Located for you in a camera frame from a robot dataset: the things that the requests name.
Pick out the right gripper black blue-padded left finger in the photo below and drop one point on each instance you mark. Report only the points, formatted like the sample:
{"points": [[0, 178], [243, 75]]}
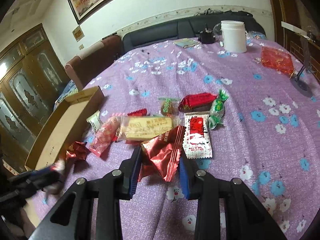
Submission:
{"points": [[71, 216]]}

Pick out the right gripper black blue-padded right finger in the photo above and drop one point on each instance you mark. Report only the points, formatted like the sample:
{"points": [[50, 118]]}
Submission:
{"points": [[224, 207]]}

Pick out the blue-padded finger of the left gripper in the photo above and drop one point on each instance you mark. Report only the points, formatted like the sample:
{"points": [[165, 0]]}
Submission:
{"points": [[56, 170]]}

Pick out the small red foil candy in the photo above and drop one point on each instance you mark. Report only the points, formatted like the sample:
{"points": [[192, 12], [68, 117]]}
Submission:
{"points": [[77, 151]]}

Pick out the pink checkered snack packet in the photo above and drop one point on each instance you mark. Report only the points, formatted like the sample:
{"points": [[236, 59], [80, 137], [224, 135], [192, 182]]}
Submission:
{"points": [[104, 136]]}

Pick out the shiny red foil snack bag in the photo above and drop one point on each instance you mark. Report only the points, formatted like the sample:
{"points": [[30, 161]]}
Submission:
{"points": [[161, 154]]}

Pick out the cream white snack packet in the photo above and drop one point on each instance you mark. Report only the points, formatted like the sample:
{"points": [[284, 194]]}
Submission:
{"points": [[95, 121]]}

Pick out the yellow biscuit bar packet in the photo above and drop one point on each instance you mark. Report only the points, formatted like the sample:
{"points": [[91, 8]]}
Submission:
{"points": [[139, 128]]}

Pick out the small red candy packet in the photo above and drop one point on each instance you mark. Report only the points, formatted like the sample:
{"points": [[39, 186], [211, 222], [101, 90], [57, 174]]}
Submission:
{"points": [[140, 112]]}

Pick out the white red sachet packet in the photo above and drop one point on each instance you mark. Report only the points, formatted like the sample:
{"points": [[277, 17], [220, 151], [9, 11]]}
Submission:
{"points": [[196, 142]]}

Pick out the clear green-edged cake packet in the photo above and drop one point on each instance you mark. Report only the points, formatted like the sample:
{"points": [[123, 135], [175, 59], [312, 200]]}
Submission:
{"points": [[169, 106]]}

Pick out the green twist-wrapped candy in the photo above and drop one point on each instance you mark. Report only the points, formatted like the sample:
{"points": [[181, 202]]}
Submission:
{"points": [[217, 110]]}

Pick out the red candy bar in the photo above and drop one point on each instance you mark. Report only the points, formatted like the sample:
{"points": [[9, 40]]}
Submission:
{"points": [[197, 102]]}

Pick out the brown cardboard tray box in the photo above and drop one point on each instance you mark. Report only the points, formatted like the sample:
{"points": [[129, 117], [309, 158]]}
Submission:
{"points": [[64, 126]]}

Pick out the brown wooden glass cabinet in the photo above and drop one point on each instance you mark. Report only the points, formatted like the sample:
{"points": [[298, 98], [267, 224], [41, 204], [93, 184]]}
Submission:
{"points": [[32, 78]]}

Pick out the purple floral tablecloth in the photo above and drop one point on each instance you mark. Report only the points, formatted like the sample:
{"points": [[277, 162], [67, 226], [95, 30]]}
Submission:
{"points": [[269, 137]]}

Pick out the maroon armchair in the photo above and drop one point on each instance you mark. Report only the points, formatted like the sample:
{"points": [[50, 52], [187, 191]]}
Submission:
{"points": [[93, 60]]}

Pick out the black stand base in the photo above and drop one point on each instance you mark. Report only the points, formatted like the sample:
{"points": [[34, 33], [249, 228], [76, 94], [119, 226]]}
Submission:
{"points": [[299, 84]]}

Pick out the red mesh gift bag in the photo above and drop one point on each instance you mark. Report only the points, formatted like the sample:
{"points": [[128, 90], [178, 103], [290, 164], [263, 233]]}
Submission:
{"points": [[277, 59]]}

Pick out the green patterned booklet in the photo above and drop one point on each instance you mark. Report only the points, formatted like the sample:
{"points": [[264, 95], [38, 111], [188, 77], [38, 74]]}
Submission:
{"points": [[186, 42]]}

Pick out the white plastic jar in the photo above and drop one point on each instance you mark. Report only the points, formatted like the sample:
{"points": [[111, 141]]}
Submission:
{"points": [[234, 36]]}

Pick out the small black pouch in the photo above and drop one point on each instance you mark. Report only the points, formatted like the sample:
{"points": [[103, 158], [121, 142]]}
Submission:
{"points": [[207, 36]]}

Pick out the clear glass cup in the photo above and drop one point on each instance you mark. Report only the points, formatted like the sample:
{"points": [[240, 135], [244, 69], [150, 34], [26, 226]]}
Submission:
{"points": [[217, 30]]}

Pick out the black leather sofa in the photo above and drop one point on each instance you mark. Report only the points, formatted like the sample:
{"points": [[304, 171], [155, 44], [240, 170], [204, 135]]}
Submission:
{"points": [[186, 28]]}

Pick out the small gold wall plaque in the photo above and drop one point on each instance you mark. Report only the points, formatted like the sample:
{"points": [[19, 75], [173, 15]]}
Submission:
{"points": [[78, 33]]}

